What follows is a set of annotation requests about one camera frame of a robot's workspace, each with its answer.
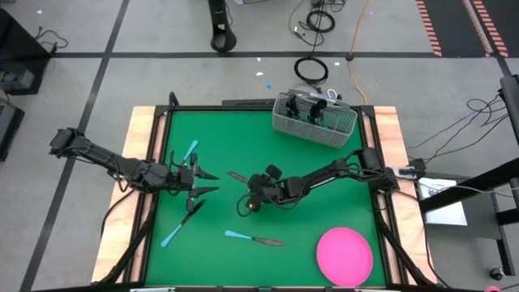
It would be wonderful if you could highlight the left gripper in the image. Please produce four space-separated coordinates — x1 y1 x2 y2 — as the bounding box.
174 152 221 213

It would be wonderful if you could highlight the black knife with blue handle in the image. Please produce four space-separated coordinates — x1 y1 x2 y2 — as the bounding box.
160 199 208 249
182 140 199 163
226 170 249 184
224 230 286 247

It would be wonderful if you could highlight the green table mat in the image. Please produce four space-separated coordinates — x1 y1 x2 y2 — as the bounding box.
144 109 387 287

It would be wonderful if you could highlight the grey plastic cutlery basket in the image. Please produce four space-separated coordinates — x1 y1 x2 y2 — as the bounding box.
271 88 358 149

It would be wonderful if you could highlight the pink round plate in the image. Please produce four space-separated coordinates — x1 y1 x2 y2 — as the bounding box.
315 226 375 288

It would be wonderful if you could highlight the black power adapter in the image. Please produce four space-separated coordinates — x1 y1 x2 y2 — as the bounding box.
395 158 427 179

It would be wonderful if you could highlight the black floor stand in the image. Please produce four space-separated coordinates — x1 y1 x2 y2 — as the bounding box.
207 0 238 53

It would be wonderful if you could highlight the white paper sheet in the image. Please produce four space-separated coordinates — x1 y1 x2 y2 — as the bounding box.
417 177 468 226

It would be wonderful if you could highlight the dark equipment case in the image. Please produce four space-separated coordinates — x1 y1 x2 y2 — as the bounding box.
0 95 26 162

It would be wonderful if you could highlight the grey equipment box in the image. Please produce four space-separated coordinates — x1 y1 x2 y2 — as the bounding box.
0 69 36 92

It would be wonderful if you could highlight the black side table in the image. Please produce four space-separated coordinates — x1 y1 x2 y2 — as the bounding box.
0 7 52 97

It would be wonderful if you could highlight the black aluminium table frame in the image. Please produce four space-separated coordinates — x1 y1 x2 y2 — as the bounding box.
91 91 439 292

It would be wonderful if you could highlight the black coiled cable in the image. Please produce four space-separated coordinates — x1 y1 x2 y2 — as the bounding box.
293 55 329 85
304 10 337 34

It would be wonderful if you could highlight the yellow extension cable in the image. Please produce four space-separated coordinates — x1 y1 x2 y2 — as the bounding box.
346 0 371 105

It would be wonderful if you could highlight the black metal stand frame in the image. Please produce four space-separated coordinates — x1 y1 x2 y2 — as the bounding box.
417 75 519 277

